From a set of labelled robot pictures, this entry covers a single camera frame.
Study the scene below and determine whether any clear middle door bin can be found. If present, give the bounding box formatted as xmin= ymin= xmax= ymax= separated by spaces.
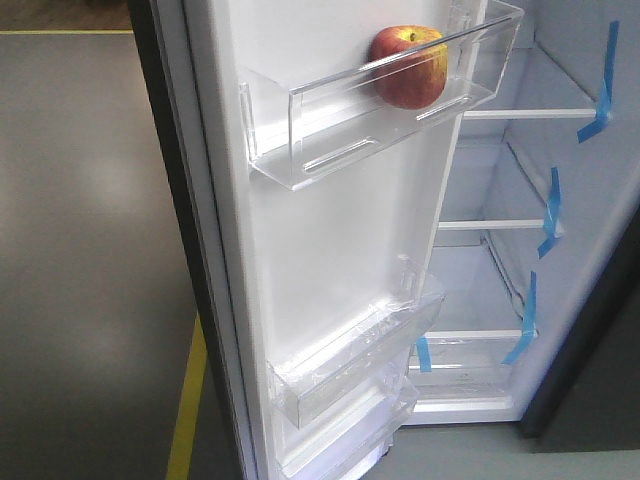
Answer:
xmin=268 ymin=275 xmax=446 ymax=428

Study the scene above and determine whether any clear crisper drawer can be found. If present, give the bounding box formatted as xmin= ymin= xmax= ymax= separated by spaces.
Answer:
xmin=409 ymin=338 xmax=515 ymax=387

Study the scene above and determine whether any blue tape middle right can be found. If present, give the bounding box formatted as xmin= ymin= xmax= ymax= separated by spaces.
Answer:
xmin=537 ymin=167 xmax=562 ymax=259

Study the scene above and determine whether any blue tape upper right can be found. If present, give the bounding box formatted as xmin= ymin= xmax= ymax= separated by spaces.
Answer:
xmin=576 ymin=20 xmax=620 ymax=144

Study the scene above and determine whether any blue tape lower right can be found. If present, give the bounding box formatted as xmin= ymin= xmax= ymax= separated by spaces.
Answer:
xmin=501 ymin=271 xmax=537 ymax=366

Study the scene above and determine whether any yellow floor tape line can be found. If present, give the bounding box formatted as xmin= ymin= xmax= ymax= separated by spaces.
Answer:
xmin=1 ymin=32 xmax=205 ymax=479

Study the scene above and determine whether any blue tape lower left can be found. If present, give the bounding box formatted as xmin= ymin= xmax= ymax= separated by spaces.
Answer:
xmin=416 ymin=336 xmax=432 ymax=373

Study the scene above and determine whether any fridge body white interior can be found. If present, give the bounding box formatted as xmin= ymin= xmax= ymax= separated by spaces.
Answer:
xmin=409 ymin=1 xmax=639 ymax=426

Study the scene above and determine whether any clear upper door bin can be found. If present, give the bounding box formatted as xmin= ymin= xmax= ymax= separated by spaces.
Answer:
xmin=234 ymin=1 xmax=524 ymax=190

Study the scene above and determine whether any clear door bin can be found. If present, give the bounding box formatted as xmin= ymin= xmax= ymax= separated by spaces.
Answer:
xmin=234 ymin=1 xmax=524 ymax=190
xmin=278 ymin=378 xmax=418 ymax=479
xmin=268 ymin=275 xmax=446 ymax=428

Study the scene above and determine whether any red yellow apple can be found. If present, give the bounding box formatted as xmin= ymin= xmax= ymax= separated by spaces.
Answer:
xmin=369 ymin=25 xmax=448 ymax=110

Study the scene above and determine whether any clear lower door bin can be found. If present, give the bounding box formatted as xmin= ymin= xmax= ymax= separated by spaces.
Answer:
xmin=278 ymin=378 xmax=418 ymax=479

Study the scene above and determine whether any blue tape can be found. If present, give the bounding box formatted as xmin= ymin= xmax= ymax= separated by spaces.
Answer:
xmin=416 ymin=336 xmax=432 ymax=373
xmin=501 ymin=271 xmax=537 ymax=366
xmin=537 ymin=167 xmax=562 ymax=259
xmin=576 ymin=20 xmax=620 ymax=144

